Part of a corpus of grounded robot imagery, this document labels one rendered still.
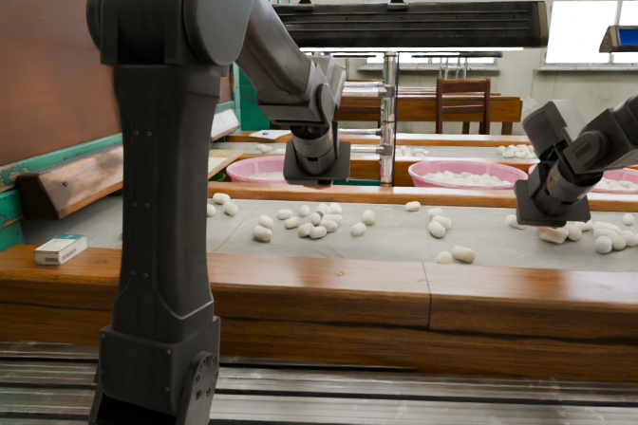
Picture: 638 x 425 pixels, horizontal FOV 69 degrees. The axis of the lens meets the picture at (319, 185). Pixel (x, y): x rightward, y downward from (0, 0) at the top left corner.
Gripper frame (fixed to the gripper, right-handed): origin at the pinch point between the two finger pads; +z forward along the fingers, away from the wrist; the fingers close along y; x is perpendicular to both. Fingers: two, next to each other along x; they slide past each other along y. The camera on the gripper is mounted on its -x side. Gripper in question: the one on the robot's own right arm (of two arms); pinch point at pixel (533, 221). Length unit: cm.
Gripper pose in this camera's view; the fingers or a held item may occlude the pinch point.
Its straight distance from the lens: 86.6
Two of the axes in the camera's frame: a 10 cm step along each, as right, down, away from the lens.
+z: 1.0, 4.3, 9.0
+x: -0.8, 9.0, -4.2
